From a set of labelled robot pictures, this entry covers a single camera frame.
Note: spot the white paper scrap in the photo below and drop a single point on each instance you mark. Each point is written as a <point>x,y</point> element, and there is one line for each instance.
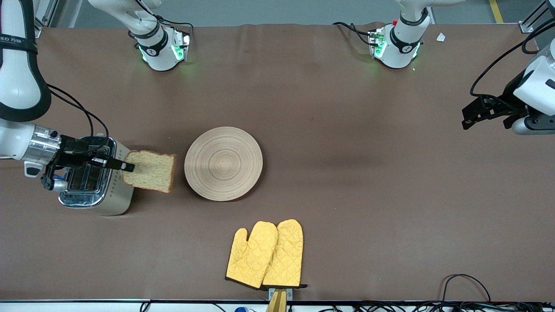
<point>441,37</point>

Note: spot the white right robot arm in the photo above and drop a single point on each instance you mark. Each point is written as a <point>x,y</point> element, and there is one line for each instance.
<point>17,65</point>

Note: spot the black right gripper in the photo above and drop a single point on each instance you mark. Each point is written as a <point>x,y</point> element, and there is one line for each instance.
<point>70,152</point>

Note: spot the aluminium frame profile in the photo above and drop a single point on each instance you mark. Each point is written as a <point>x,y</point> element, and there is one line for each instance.
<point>45,17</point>
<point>535,17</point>

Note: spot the brown toast slice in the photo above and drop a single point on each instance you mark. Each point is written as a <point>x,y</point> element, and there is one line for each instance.
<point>151,171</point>

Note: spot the yellow quilted oven mitt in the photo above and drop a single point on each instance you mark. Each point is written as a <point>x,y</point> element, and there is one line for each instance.
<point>249,255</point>
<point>286,255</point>

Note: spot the small metal bracket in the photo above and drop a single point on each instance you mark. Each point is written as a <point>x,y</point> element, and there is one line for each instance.
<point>289,294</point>

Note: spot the brown table cover mat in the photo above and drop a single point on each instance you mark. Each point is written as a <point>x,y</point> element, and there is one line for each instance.
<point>347,173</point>

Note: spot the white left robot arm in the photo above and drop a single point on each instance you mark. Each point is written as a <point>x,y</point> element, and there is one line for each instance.
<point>403,47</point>

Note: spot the round wooden plate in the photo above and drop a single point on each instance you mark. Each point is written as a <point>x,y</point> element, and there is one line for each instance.
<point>223,164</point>

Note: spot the beige chrome toaster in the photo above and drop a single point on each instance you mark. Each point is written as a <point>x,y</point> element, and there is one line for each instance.
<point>117,195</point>

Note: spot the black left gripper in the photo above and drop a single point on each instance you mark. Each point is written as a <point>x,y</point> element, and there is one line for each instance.
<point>508,96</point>

